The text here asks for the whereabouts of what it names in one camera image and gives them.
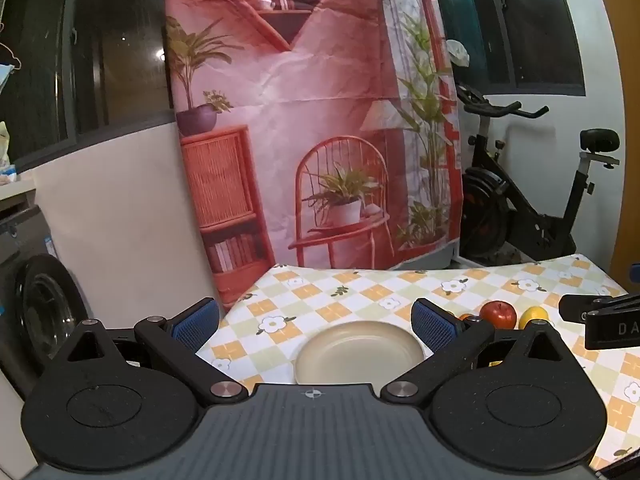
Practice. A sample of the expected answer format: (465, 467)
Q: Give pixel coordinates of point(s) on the pink printed backdrop cloth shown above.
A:
(310, 85)

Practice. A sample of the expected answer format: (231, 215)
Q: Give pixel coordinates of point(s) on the black exercise bike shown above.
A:
(505, 220)

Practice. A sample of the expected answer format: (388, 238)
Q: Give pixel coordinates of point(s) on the yellow lemon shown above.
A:
(535, 312)

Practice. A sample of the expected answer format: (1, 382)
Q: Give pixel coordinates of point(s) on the brown wooden door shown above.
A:
(631, 160)

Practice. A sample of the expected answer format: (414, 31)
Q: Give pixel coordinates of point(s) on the beige round plate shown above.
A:
(350, 355)

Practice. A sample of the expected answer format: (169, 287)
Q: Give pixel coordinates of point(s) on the white plastic bag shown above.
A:
(6, 160)

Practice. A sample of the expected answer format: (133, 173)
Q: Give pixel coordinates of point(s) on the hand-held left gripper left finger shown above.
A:
(197, 325)

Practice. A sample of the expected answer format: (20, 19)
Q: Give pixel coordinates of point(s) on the dark sliding window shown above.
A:
(525, 25)
(115, 50)

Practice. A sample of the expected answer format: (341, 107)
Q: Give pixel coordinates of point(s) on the red apple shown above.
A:
(497, 315)

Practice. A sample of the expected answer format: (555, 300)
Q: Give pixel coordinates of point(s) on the blue face mask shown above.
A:
(5, 76)

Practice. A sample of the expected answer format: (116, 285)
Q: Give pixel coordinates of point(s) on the checkered flower tablecloth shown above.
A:
(350, 290)

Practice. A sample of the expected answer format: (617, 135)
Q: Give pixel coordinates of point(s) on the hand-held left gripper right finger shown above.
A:
(432, 325)

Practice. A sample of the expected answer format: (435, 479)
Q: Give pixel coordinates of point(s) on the white crumpled cloth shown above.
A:
(457, 52)

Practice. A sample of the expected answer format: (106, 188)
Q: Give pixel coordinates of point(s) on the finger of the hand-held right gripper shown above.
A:
(575, 307)

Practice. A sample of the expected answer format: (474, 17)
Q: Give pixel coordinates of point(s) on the grey washing machine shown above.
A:
(45, 300)

